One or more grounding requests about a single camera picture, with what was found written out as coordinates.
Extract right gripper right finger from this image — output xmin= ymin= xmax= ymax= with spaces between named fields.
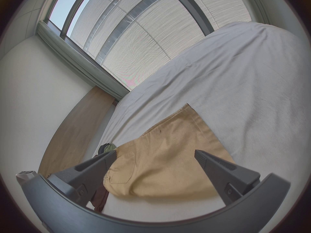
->
xmin=194 ymin=150 xmax=261 ymax=206

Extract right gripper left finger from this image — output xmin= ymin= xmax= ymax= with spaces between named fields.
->
xmin=49 ymin=150 xmax=118 ymax=207

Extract tan shorts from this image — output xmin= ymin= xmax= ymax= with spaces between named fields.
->
xmin=103 ymin=103 xmax=237 ymax=200

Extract bed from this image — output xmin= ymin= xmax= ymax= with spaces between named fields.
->
xmin=38 ymin=21 xmax=311 ymax=219

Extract brown garment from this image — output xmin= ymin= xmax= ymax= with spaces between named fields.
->
xmin=91 ymin=152 xmax=110 ymax=213

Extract grey-green curtain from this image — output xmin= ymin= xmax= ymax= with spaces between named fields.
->
xmin=36 ymin=21 xmax=128 ymax=101
xmin=239 ymin=0 xmax=277 ymax=25

